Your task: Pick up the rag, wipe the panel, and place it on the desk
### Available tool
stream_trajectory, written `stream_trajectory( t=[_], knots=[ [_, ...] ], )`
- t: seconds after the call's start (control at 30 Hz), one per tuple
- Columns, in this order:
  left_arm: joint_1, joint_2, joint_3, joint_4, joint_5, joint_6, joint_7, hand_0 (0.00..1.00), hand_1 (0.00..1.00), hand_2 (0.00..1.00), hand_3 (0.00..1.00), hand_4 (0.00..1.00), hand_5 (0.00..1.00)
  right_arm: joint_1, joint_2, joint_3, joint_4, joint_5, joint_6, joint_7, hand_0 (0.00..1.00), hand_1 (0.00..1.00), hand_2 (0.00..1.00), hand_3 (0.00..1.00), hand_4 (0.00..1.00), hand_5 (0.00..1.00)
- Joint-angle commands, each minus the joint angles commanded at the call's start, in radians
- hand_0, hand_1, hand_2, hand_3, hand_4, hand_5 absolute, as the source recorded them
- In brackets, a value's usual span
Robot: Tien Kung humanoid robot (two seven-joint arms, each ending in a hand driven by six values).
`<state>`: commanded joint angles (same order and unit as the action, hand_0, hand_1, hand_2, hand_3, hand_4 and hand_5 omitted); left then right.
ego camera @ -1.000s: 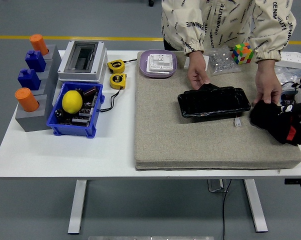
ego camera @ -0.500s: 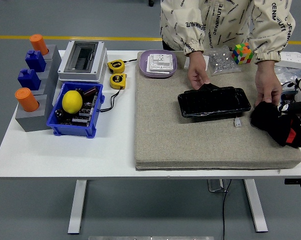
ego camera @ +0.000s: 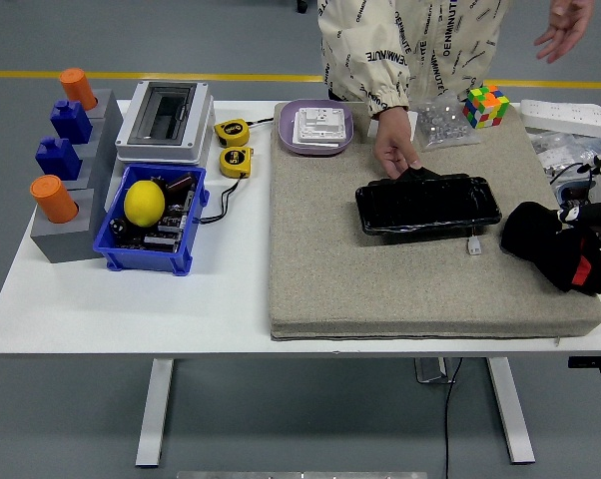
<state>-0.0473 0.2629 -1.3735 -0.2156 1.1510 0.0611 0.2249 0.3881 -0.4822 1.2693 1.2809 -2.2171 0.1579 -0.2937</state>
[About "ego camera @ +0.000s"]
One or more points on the person's left hand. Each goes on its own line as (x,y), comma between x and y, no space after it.
(570,22)

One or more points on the person's right hand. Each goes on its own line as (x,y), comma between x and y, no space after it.
(395,142)

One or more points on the black glossy panel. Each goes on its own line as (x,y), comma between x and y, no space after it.
(420,204)

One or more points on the clear bag of metal nuts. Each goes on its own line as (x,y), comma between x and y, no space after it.
(445,125)

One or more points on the clear bags of small parts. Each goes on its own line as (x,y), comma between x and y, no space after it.
(560,147)

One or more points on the white socket plate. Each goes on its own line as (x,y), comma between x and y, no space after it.
(320,125)

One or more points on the white power strip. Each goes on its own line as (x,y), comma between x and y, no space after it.
(555,112)

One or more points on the colourful puzzle cube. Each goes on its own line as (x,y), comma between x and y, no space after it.
(485,107)

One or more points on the person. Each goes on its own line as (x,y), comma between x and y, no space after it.
(420,40)

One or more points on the purple tray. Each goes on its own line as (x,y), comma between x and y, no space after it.
(286,135)

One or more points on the grey-brown mat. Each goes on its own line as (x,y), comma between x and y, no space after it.
(380,299)

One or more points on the yellow tape measure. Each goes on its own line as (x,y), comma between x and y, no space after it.
(230,132)
(235,162)

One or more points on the black chair wheel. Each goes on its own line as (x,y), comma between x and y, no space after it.
(301,5)

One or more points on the black table controller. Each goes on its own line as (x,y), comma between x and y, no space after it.
(590,362)

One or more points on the grey control box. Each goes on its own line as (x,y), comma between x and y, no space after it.
(430,371)

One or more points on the circuit boards pile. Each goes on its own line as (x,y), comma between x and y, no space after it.
(173,219)

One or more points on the yellow lemon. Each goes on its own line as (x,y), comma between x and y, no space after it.
(144,203)

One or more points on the white table leg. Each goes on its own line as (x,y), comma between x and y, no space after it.
(153,414)
(512,414)

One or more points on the blue plastic bin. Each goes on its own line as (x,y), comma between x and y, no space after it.
(146,259)

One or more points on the black round capacitor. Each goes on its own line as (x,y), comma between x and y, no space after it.
(118,226)

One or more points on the orange cylinder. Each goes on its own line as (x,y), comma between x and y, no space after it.
(53,199)
(77,89)

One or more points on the blue plastic block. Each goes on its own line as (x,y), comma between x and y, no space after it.
(58,159)
(71,122)

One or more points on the grey stepped block holder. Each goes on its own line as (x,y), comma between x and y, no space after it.
(66,244)

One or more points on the grey-white electrical enclosure box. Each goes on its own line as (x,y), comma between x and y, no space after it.
(126,149)

